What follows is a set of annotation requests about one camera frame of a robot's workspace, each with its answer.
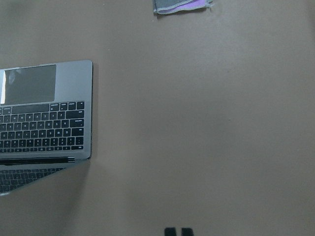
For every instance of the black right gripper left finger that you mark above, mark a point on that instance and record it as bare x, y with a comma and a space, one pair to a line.
170, 231

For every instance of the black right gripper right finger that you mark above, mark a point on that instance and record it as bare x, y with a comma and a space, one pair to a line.
187, 232

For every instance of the grey laptop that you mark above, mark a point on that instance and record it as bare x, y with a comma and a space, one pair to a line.
45, 120

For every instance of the grey purple folded cloths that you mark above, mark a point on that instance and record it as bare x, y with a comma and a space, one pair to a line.
163, 7

